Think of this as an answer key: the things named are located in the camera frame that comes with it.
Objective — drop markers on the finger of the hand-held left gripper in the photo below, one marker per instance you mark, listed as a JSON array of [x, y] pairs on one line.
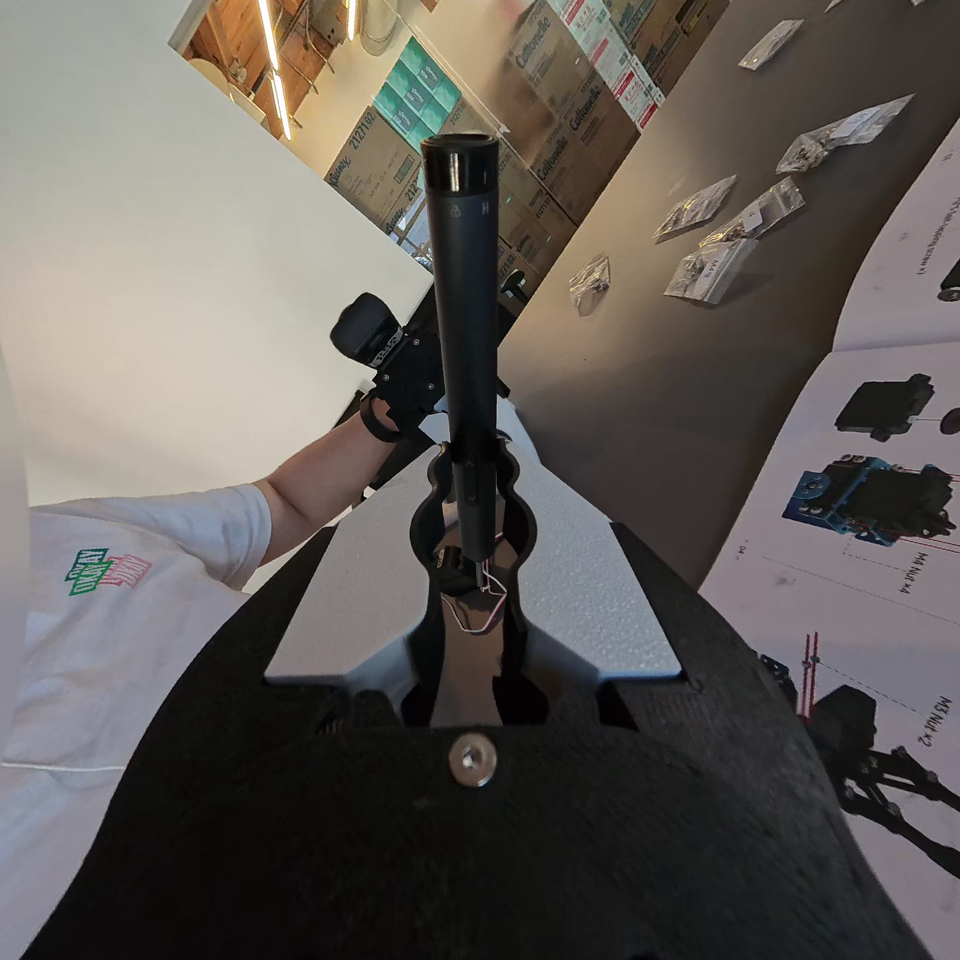
[[441, 431]]

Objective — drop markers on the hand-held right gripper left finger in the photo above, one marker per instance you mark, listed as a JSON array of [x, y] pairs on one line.
[[352, 600]]

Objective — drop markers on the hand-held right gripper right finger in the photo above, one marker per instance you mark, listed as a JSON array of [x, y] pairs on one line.
[[592, 600]]

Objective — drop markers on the black electric screwdriver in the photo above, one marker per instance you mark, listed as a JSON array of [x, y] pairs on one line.
[[461, 337]]

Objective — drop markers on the person's left forearm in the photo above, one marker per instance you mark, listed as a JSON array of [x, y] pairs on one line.
[[315, 480]]

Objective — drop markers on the dark brown desk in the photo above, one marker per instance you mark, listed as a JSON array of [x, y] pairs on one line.
[[675, 390]]

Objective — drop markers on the black office chair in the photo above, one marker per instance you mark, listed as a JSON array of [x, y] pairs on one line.
[[514, 285]]

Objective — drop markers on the printed instruction booklet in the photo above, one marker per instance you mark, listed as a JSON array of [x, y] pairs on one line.
[[862, 637]]

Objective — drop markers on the stack of teal boxes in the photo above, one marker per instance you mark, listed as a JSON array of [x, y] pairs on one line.
[[416, 86]]

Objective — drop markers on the ceiling light strip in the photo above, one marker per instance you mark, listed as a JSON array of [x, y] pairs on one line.
[[279, 82], [350, 13]]

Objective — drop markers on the stack of brown cardboard boxes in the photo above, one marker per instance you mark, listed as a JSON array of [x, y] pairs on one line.
[[547, 75]]

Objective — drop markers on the stack of white red-label boxes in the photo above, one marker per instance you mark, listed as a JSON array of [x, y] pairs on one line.
[[622, 67]]

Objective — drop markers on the silver ventilation duct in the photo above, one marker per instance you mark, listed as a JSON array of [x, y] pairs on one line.
[[386, 34]]

